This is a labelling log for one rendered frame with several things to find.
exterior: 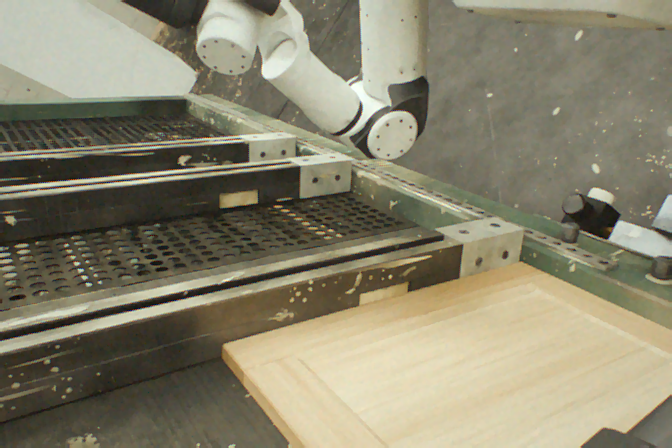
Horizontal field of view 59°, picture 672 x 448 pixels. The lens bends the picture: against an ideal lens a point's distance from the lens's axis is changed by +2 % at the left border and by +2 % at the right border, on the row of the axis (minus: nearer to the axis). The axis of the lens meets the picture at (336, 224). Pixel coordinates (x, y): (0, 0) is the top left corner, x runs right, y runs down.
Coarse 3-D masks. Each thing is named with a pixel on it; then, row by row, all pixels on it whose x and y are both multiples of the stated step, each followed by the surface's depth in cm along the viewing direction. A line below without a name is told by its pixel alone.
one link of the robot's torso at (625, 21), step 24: (456, 0) 61; (480, 0) 58; (504, 0) 56; (528, 0) 54; (552, 0) 52; (576, 0) 50; (600, 0) 48; (624, 0) 48; (648, 0) 48; (552, 24) 65; (576, 24) 61; (600, 24) 58; (624, 24) 56; (648, 24) 53
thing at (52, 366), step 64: (320, 256) 74; (384, 256) 75; (448, 256) 80; (512, 256) 88; (64, 320) 57; (128, 320) 57; (192, 320) 61; (256, 320) 65; (0, 384) 52; (64, 384) 55; (128, 384) 59
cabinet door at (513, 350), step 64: (320, 320) 69; (384, 320) 70; (448, 320) 72; (512, 320) 72; (576, 320) 73; (640, 320) 74; (256, 384) 57; (320, 384) 58; (384, 384) 59; (448, 384) 59; (512, 384) 60; (576, 384) 61; (640, 384) 61
